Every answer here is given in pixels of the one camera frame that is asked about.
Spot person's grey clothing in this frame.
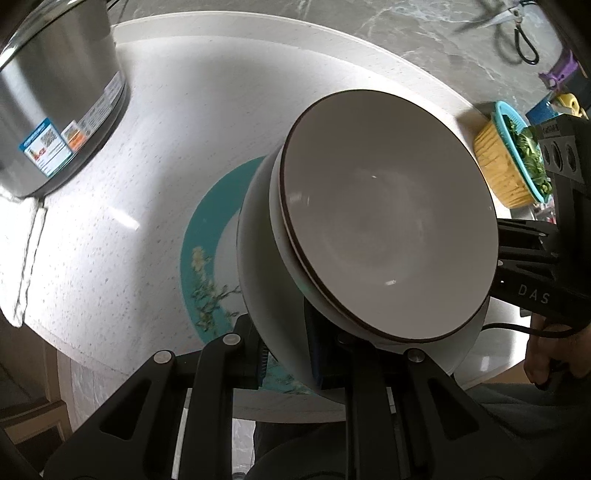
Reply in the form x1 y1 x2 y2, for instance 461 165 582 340
455 369 591 480

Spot person's right hand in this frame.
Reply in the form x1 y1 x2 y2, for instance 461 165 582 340
524 315 591 393

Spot large teal floral plate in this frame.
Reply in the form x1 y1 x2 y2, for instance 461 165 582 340
179 156 324 398

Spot stainless rice cooker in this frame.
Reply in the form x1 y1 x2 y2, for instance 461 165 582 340
0 0 129 200

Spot leafy green vegetables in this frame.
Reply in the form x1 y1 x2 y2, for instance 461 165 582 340
507 117 554 195

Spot purple peeler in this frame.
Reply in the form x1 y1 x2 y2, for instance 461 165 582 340
537 48 581 89

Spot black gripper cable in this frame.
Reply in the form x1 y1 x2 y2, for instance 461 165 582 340
480 322 583 339

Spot yellow plastic basket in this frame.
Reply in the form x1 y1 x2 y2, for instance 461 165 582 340
475 117 541 209

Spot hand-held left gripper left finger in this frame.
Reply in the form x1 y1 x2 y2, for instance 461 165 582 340
41 318 269 480

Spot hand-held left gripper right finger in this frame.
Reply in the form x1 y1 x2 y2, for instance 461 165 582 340
307 313 513 480

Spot black handled kitchen scissors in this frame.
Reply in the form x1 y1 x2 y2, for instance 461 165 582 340
455 0 541 64

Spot large white bowl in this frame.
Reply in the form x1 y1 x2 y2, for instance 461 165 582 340
237 150 491 403

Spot teal colander basket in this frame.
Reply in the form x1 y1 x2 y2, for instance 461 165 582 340
492 100 555 204

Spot brown kitchen cabinet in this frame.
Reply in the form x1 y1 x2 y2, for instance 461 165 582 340
0 355 71 445

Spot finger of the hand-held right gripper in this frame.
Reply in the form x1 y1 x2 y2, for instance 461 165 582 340
496 219 559 278

